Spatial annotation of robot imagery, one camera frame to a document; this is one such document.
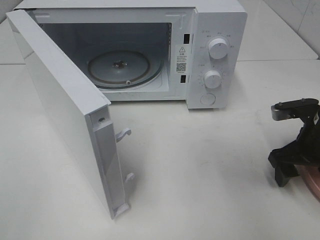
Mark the white microwave oven body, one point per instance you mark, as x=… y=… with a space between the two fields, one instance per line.
x=178 y=31

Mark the white microwave door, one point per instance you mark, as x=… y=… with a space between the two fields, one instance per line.
x=77 y=109

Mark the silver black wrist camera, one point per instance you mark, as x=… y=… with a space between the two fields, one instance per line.
x=293 y=108

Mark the pink round plate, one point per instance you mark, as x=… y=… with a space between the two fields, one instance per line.
x=311 y=177

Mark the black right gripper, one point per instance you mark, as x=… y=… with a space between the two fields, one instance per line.
x=284 y=160

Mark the round white door button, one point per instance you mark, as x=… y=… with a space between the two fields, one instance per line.
x=208 y=99

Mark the upper white microwave knob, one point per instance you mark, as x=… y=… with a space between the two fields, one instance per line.
x=218 y=48

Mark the glass microwave turntable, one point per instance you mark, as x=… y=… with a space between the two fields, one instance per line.
x=122 y=69

